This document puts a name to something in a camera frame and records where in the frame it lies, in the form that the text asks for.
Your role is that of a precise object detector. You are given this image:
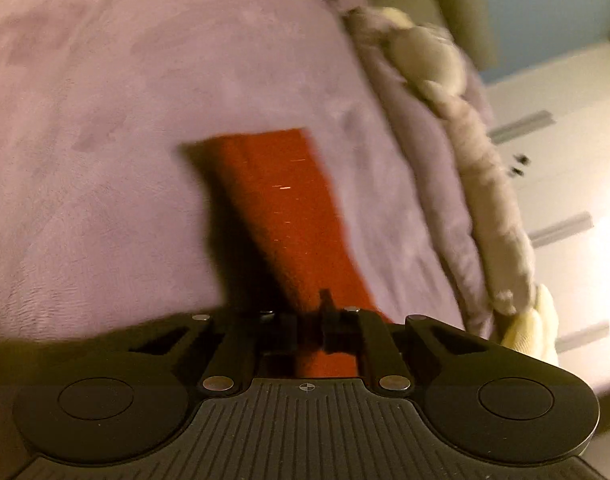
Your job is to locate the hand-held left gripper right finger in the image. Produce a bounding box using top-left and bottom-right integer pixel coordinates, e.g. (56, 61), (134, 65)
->
(319, 288), (487, 393)

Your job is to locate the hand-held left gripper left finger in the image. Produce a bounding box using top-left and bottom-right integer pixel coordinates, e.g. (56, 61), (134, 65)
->
(129, 311), (300, 394)

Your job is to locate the red knit sweater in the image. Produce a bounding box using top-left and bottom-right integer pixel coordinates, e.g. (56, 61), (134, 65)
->
(177, 129), (387, 379)

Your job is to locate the cream flower plush pillow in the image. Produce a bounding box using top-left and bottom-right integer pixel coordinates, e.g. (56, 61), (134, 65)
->
(499, 282), (561, 367)

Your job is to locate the purple rumpled duvet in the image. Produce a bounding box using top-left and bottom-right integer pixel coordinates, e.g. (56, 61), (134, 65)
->
(330, 0), (498, 333)

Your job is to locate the white wardrobe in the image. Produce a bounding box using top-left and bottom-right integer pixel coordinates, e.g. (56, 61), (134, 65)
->
(482, 42), (610, 393)

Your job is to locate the purple fleece bed blanket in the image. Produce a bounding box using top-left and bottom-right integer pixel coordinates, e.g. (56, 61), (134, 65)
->
(0, 0), (466, 346)

